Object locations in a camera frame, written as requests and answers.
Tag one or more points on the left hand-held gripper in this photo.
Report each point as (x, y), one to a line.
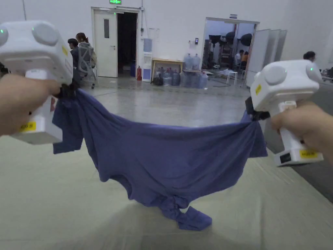
(31, 54)

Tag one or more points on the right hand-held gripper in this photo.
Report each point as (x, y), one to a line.
(283, 83)

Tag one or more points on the dark blue shirt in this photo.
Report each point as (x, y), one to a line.
(161, 156)

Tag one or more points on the person's right hand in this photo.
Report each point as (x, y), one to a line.
(312, 127)

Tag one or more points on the person's left hand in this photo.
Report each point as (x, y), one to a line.
(20, 101)

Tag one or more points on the white door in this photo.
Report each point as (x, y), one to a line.
(105, 47)

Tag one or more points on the group of people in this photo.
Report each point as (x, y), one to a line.
(241, 58)

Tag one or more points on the red fire extinguisher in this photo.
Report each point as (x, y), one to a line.
(139, 74)

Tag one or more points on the group of water bottles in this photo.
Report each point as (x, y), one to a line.
(192, 78)

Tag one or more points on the white water dispenser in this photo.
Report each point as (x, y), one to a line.
(147, 65)

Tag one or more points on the black bag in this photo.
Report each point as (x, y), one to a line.
(157, 80)

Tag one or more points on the green exit sign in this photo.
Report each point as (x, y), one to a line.
(115, 1)

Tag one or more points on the bed with beige sheet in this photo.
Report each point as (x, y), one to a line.
(52, 203)

